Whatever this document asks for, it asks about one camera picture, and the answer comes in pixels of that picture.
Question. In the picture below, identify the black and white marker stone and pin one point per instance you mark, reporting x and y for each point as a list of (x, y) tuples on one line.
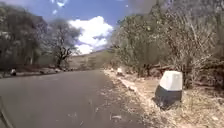
[(119, 71), (13, 72), (170, 88)]

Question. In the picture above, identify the dry hillside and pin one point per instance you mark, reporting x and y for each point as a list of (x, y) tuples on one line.
[(90, 60)]

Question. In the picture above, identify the grey asphalt road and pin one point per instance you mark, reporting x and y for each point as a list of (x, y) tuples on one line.
[(60, 96)]

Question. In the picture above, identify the row of dry trees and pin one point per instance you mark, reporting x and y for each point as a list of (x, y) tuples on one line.
[(20, 40), (173, 40)]

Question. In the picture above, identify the dry leaf-strewn verge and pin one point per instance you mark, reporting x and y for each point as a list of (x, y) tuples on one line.
[(36, 71), (200, 110)]

